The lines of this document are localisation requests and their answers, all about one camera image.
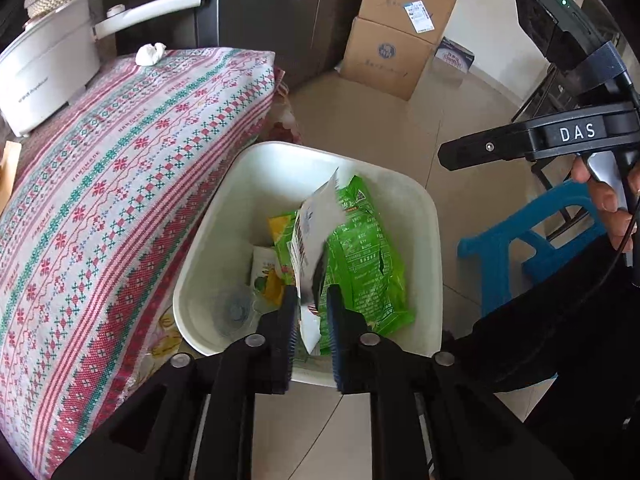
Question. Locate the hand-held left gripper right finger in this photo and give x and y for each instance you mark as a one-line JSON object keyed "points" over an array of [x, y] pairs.
{"points": [[336, 345]]}

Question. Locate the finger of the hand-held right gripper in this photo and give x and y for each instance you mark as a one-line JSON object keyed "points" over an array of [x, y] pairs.
{"points": [[485, 147]]}

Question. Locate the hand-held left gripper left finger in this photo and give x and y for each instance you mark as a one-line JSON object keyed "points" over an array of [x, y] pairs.
{"points": [[282, 350]]}

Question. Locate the green snack bag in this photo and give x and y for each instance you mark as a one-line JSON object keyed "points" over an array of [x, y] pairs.
{"points": [[365, 270]]}

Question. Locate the small white snack wrapper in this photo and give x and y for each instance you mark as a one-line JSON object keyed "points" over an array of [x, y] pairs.
{"points": [[312, 230]]}

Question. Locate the white plastic trash bin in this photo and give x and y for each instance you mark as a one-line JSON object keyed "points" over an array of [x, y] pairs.
{"points": [[225, 220]]}

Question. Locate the person's right hand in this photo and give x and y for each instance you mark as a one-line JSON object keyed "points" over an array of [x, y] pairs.
{"points": [[607, 210]]}

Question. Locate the clear plastic cup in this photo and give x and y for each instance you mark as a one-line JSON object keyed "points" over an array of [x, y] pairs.
{"points": [[232, 310]]}

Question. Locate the small white yellow packet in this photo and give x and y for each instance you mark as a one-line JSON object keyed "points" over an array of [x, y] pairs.
{"points": [[262, 265]]}

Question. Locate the blue tissue box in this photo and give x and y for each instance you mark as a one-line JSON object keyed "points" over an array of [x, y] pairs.
{"points": [[455, 57]]}

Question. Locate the blue plastic stool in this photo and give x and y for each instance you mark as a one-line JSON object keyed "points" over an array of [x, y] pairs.
{"points": [[500, 250]]}

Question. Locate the yellow snack packet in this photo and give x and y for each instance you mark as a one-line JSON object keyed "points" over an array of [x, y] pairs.
{"points": [[280, 230]]}

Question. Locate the cardboard box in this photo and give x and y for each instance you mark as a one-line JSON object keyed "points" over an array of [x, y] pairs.
{"points": [[385, 65], [395, 5]]}

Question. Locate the floral plastic table cover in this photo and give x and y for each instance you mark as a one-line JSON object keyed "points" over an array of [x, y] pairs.
{"points": [[285, 125]]}

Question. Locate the person's black clothing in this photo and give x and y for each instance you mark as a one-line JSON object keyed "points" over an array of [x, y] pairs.
{"points": [[550, 350]]}

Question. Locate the patterned woven tablecloth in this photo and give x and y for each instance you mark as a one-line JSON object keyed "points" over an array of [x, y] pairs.
{"points": [[100, 210]]}

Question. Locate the dark grey refrigerator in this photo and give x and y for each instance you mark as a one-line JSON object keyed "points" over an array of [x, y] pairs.
{"points": [[280, 10]]}

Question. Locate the crumpled white tissue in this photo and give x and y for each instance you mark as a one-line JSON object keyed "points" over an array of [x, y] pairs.
{"points": [[150, 54]]}

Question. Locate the wooden board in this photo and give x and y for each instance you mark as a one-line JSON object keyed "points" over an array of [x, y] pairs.
{"points": [[7, 175]]}

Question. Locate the white electric cooking pot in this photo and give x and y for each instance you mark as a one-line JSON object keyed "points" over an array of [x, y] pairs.
{"points": [[45, 70]]}

